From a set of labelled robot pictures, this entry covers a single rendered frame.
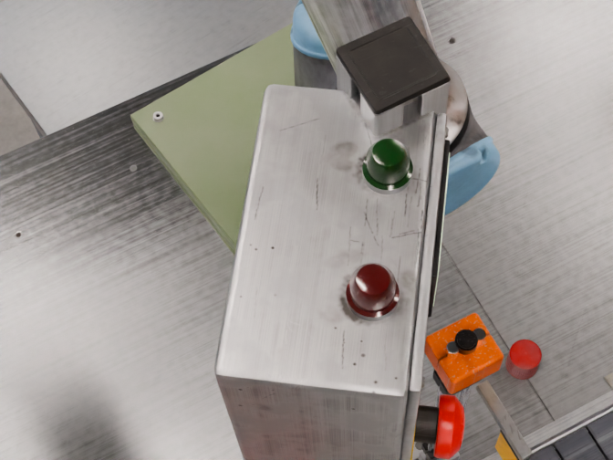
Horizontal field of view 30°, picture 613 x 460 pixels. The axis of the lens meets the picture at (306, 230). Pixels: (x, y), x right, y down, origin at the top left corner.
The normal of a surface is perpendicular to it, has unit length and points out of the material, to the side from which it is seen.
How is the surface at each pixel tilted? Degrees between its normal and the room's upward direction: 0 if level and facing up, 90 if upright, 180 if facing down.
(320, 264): 0
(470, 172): 94
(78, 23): 0
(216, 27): 0
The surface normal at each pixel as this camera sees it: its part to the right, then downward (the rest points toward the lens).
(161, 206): -0.04, -0.44
